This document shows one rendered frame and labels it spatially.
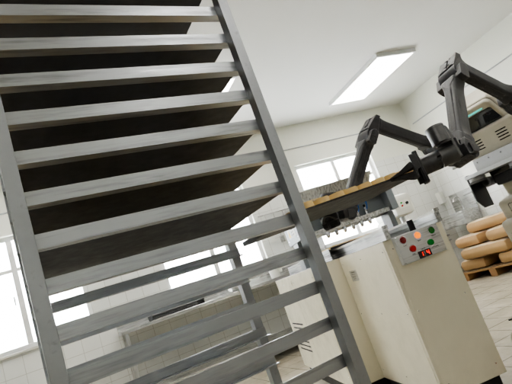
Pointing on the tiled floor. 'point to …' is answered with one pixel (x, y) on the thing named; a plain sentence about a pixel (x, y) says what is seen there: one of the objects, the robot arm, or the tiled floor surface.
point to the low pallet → (488, 270)
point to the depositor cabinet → (309, 356)
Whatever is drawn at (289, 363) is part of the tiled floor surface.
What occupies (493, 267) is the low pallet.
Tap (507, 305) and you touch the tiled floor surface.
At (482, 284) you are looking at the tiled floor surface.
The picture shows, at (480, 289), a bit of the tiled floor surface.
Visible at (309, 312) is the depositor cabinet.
